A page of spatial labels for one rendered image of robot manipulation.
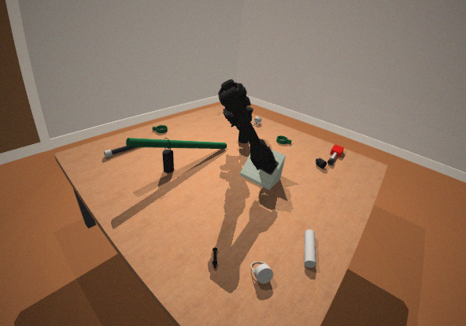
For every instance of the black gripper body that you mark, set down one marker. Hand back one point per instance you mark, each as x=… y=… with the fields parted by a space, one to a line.
x=237 y=125

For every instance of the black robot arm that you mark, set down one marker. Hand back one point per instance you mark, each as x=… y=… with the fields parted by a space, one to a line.
x=233 y=97

